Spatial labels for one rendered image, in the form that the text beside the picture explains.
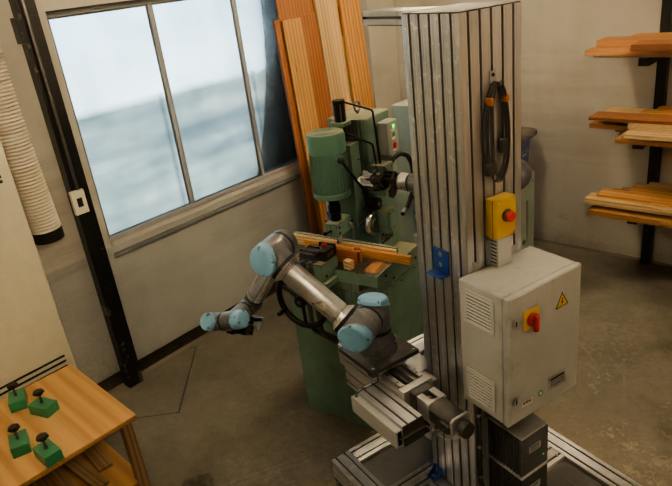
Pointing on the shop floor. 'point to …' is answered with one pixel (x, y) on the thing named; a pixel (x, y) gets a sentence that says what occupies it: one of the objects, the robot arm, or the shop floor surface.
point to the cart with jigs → (66, 435)
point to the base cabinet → (403, 299)
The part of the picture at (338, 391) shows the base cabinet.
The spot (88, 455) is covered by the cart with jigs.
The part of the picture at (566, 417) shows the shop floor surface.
